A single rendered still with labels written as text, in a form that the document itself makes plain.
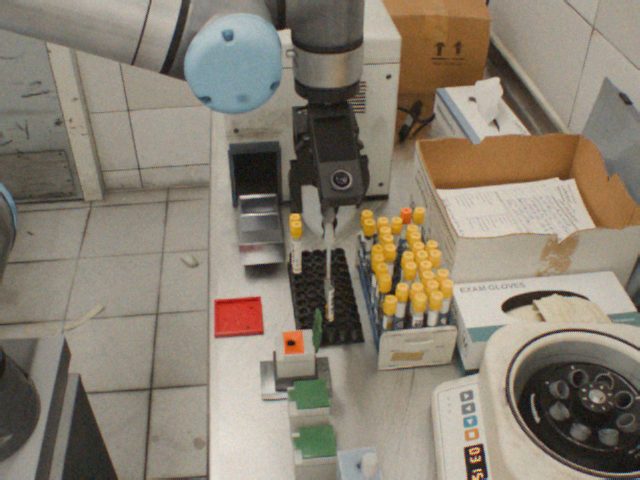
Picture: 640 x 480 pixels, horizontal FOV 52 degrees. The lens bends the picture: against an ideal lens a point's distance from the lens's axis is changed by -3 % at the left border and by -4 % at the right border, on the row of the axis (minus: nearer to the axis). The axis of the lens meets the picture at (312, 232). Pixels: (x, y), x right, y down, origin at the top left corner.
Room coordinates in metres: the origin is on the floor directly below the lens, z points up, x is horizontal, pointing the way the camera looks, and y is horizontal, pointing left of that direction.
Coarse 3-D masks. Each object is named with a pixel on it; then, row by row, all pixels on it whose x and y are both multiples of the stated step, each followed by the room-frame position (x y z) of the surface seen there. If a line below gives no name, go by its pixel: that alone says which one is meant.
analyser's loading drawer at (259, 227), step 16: (240, 176) 0.96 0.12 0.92; (256, 176) 0.96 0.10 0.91; (272, 176) 0.96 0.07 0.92; (240, 192) 0.91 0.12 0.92; (256, 192) 0.91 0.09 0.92; (272, 192) 0.91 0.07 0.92; (240, 208) 0.86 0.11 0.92; (256, 208) 0.86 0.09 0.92; (272, 208) 0.86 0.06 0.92; (240, 224) 0.82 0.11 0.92; (256, 224) 0.81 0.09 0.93; (272, 224) 0.82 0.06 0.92; (240, 240) 0.79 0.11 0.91; (256, 240) 0.79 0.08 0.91; (272, 240) 0.76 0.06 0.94; (240, 256) 0.76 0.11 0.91; (256, 256) 0.76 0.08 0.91; (272, 256) 0.76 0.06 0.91
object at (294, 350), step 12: (276, 336) 0.57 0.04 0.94; (288, 336) 0.56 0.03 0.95; (300, 336) 0.56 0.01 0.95; (276, 348) 0.55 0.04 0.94; (288, 348) 0.54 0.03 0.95; (300, 348) 0.54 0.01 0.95; (312, 348) 0.54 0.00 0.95; (276, 360) 0.56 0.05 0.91; (288, 360) 0.53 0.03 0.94; (300, 360) 0.53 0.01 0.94; (312, 360) 0.53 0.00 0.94; (288, 372) 0.53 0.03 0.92; (300, 372) 0.53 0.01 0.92; (312, 372) 0.53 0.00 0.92
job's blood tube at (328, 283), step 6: (324, 276) 0.64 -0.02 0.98; (330, 276) 0.65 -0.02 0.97; (324, 282) 0.64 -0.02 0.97; (330, 282) 0.64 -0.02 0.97; (324, 288) 0.64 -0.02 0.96; (330, 288) 0.64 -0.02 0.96; (324, 294) 0.64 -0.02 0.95; (330, 294) 0.64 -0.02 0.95; (324, 300) 0.64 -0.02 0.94; (330, 300) 0.64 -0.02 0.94; (324, 306) 0.64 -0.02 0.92; (330, 306) 0.64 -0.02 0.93; (324, 312) 0.64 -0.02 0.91; (330, 312) 0.64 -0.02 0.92; (330, 318) 0.64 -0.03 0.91
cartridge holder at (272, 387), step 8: (320, 360) 0.58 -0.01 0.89; (264, 368) 0.56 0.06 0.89; (272, 368) 0.56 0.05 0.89; (320, 368) 0.56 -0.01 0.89; (328, 368) 0.56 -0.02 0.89; (264, 376) 0.55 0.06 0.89; (272, 376) 0.55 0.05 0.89; (296, 376) 0.53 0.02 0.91; (304, 376) 0.53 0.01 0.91; (312, 376) 0.53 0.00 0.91; (320, 376) 0.55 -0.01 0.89; (328, 376) 0.55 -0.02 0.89; (264, 384) 0.54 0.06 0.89; (272, 384) 0.54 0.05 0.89; (280, 384) 0.53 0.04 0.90; (288, 384) 0.53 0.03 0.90; (328, 384) 0.54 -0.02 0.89; (264, 392) 0.52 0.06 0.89; (272, 392) 0.52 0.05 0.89; (280, 392) 0.52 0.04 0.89; (328, 392) 0.53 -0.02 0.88
